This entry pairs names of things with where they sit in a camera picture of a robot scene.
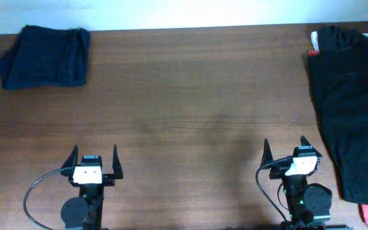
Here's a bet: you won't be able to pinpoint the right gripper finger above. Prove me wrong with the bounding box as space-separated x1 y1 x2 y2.
260 139 273 167
300 135 323 158

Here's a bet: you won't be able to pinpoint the white garment in pile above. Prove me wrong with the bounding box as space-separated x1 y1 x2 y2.
310 31 368 52

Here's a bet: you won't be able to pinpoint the left black cable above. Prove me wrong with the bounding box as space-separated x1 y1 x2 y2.
23 167 73 230

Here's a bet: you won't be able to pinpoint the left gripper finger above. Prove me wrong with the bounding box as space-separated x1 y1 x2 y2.
112 145 123 179
61 145 78 168

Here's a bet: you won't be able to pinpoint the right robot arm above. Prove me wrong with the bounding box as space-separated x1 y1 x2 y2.
255 136 349 230

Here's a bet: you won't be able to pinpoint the black cable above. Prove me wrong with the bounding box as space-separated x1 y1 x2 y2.
23 167 73 230
255 159 292 223

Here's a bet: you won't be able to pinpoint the folded navy blue garment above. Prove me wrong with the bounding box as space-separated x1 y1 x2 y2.
0 26 91 90

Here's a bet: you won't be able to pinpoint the right black cable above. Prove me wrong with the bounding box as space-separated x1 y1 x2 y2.
255 159 292 223

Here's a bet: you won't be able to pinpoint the black shorts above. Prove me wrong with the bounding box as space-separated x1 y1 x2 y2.
309 26 368 204

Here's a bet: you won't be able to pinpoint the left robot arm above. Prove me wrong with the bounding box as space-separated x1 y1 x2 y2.
61 146 123 230

